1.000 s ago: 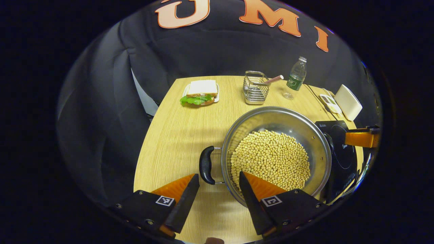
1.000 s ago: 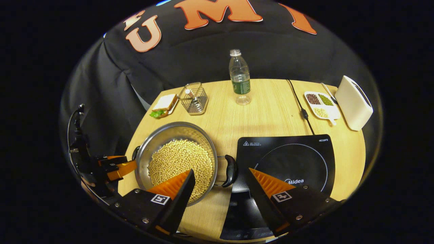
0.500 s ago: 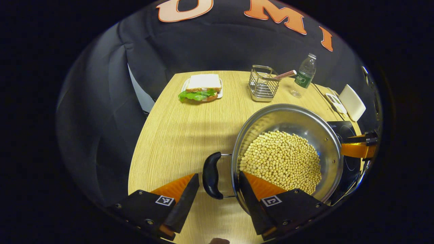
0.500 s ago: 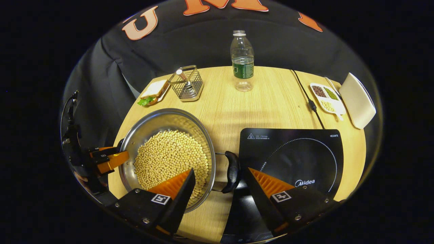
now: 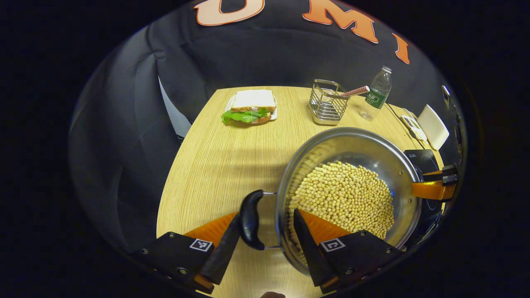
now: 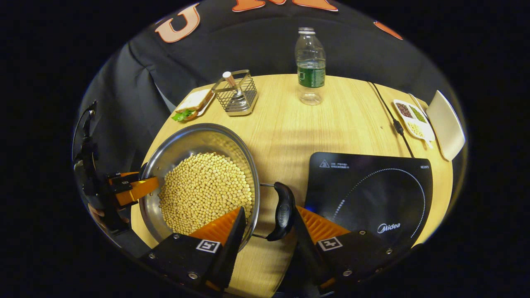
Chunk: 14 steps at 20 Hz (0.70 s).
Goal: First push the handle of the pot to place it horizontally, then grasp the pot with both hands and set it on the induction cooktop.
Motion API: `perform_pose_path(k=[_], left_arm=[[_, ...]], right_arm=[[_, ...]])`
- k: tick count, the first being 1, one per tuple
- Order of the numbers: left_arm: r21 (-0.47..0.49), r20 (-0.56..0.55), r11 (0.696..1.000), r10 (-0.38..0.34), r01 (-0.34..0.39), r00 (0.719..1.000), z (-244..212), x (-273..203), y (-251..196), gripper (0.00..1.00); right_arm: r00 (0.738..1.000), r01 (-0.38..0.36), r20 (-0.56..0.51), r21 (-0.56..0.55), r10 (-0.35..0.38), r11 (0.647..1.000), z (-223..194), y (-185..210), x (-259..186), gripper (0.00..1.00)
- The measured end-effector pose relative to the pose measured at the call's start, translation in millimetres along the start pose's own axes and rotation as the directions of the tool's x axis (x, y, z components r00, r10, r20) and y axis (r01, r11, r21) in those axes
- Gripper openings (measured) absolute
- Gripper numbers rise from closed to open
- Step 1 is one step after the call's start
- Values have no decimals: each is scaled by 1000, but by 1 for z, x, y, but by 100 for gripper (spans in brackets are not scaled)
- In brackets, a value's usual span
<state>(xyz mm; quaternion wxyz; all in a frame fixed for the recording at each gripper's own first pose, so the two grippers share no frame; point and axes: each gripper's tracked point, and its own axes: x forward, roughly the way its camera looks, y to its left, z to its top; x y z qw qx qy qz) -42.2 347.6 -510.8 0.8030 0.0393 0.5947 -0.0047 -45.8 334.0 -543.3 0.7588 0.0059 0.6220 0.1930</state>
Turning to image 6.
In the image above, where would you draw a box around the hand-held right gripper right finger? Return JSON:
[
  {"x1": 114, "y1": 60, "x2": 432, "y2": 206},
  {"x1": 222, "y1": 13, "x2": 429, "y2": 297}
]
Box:
[{"x1": 292, "y1": 206, "x2": 414, "y2": 290}]

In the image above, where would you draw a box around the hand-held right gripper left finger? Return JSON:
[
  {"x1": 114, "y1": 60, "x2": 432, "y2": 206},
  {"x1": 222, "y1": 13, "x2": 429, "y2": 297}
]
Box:
[{"x1": 141, "y1": 206, "x2": 248, "y2": 291}]

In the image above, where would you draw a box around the steel pot with black handles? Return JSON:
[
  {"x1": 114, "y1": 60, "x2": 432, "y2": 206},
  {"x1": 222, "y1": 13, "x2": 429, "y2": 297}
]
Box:
[{"x1": 139, "y1": 123, "x2": 297, "y2": 252}]

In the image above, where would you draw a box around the black induction cooktop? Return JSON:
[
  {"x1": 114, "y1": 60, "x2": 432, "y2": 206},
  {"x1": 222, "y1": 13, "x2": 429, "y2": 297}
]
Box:
[{"x1": 304, "y1": 152, "x2": 434, "y2": 250}]

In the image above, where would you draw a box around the pile of yellow soybeans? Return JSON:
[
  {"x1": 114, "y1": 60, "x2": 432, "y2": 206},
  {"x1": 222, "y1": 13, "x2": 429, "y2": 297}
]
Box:
[{"x1": 159, "y1": 152, "x2": 253, "y2": 236}]

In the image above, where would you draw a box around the sandwich with lettuce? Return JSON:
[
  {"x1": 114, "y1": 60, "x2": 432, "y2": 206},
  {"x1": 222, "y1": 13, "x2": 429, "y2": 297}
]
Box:
[{"x1": 172, "y1": 89, "x2": 214, "y2": 122}]

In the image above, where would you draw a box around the small white plate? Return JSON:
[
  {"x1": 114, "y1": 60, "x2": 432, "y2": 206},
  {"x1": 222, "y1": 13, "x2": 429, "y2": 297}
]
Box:
[{"x1": 176, "y1": 89, "x2": 215, "y2": 121}]

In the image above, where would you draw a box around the wooden knob metal utensil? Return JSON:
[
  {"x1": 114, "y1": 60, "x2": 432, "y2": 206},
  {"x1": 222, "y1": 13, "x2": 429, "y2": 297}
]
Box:
[{"x1": 222, "y1": 71, "x2": 246, "y2": 109}]

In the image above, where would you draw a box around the white divided seasoning tray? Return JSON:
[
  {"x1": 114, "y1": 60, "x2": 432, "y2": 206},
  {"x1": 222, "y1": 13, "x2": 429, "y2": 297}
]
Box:
[{"x1": 393, "y1": 99, "x2": 436, "y2": 149}]

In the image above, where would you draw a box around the black backdrop cloth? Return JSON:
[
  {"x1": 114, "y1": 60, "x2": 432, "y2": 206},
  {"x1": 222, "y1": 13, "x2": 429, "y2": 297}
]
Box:
[{"x1": 77, "y1": 0, "x2": 461, "y2": 257}]

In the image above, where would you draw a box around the white toaster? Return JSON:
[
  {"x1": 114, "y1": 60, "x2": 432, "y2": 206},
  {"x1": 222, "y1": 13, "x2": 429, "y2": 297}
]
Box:
[{"x1": 426, "y1": 90, "x2": 466, "y2": 162}]

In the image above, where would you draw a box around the clear plastic water bottle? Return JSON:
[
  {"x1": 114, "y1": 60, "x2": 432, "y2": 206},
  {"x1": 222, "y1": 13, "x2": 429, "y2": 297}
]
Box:
[{"x1": 295, "y1": 27, "x2": 327, "y2": 106}]

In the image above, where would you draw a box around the metal wire basket holder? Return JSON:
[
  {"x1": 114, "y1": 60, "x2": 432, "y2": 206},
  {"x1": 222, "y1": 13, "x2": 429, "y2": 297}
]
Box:
[{"x1": 212, "y1": 70, "x2": 258, "y2": 117}]

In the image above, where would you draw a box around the black power cable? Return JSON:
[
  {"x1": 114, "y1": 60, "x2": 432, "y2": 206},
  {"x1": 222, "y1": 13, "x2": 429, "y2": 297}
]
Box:
[{"x1": 368, "y1": 82, "x2": 415, "y2": 158}]

